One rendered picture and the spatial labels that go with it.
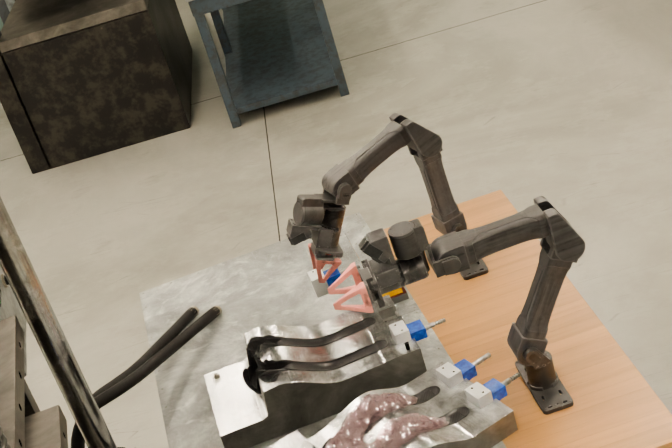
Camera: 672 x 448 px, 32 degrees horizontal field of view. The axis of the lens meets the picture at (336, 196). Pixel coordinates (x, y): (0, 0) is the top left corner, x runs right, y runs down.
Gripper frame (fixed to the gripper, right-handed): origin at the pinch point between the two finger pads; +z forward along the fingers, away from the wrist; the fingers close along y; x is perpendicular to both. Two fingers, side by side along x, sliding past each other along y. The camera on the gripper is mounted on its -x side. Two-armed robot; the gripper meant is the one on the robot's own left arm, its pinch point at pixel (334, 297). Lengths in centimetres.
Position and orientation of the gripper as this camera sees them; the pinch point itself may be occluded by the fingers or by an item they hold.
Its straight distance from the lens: 240.6
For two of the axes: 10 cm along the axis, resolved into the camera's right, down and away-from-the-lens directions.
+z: -9.4, 3.5, -0.3
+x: 3.0, 8.4, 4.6
